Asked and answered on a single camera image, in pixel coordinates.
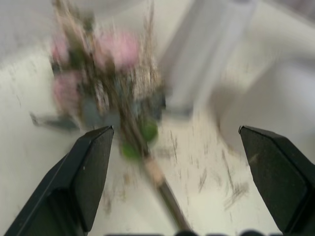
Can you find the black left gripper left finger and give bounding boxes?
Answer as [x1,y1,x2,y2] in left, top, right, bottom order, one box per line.
[4,125,115,236]

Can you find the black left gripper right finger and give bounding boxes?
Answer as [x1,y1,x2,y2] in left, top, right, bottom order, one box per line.
[238,125,315,236]

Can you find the pink flower bouquet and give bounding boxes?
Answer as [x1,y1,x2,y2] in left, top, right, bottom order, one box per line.
[29,0,195,233]

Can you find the white vase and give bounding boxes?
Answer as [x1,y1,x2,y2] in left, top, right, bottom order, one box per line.
[158,0,258,116]

